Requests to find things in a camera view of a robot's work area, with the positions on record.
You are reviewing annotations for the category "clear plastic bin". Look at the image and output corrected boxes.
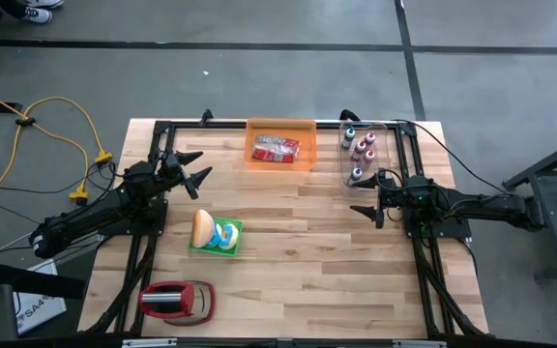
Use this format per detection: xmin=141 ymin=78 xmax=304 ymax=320
xmin=338 ymin=120 xmax=396 ymax=191

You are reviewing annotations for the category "orange translucent plastic bin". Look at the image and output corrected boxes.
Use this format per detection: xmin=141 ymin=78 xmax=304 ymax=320
xmin=245 ymin=118 xmax=317 ymax=172

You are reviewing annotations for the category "white printed sign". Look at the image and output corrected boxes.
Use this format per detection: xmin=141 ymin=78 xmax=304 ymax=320
xmin=13 ymin=259 xmax=68 ymax=335

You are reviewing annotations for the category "long black arm cable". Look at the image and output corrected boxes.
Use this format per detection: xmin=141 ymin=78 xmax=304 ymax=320
xmin=393 ymin=118 xmax=508 ymax=195

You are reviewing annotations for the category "black aluminium rig frame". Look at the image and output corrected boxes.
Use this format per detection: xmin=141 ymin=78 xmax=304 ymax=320
xmin=82 ymin=119 xmax=490 ymax=339

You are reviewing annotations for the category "black metal stand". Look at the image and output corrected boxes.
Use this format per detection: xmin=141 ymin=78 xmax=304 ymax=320
xmin=500 ymin=132 xmax=557 ymax=284

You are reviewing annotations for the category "yellow extension cable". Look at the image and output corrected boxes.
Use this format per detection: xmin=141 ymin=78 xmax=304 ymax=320
xmin=0 ymin=81 xmax=115 ymax=208

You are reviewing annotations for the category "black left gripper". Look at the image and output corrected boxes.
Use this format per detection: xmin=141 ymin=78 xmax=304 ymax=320
xmin=155 ymin=151 xmax=214 ymax=200

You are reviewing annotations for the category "dark red colouring bottle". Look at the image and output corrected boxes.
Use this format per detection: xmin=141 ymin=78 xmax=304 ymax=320
xmin=350 ymin=139 xmax=367 ymax=162

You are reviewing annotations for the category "green food colouring bottle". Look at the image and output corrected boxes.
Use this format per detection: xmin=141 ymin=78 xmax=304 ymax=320
xmin=340 ymin=127 xmax=357 ymax=150

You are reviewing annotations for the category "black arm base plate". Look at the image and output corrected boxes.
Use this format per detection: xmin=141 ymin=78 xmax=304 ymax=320
xmin=98 ymin=196 xmax=168 ymax=238
xmin=401 ymin=200 xmax=473 ymax=241

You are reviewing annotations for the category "flat black bar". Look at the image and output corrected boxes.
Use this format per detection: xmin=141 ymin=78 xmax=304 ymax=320
xmin=0 ymin=262 xmax=87 ymax=300

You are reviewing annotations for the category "teal and cream toy donut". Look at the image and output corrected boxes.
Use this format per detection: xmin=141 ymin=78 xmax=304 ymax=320
xmin=218 ymin=223 xmax=240 ymax=251

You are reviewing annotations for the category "person's shoe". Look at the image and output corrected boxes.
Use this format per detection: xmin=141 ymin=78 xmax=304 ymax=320
xmin=21 ymin=7 xmax=53 ymax=24
xmin=26 ymin=0 xmax=66 ymax=10

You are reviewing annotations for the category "green plastic basket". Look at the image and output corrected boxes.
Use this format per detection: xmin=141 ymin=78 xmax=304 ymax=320
xmin=188 ymin=216 xmax=244 ymax=257

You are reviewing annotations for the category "pink toy bread bun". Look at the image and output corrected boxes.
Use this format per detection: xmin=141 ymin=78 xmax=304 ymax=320
xmin=190 ymin=209 xmax=216 ymax=249

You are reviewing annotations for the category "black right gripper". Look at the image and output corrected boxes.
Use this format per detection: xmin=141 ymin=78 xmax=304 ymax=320
xmin=349 ymin=169 xmax=434 ymax=229

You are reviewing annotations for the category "red candy packet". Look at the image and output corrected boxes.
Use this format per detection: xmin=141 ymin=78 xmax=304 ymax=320
xmin=251 ymin=133 xmax=303 ymax=164

